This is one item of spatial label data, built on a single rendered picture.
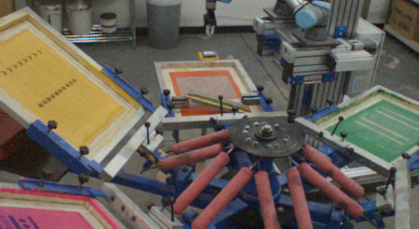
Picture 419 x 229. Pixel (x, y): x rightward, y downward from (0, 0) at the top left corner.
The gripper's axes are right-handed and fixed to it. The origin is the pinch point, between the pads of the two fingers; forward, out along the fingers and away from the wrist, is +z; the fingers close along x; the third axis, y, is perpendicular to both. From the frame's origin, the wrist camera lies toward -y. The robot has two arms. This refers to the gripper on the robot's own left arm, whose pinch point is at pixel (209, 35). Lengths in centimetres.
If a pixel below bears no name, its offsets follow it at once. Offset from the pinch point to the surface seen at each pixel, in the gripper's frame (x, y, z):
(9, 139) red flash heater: 118, -121, 0
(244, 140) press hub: 22, -164, -21
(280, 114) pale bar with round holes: -18, -103, 6
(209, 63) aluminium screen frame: 4.0, -20.9, 12.2
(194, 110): 24, -78, 15
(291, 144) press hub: 4, -169, -21
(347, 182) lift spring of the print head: -20, -176, -4
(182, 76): 24.5, -33.8, 14.7
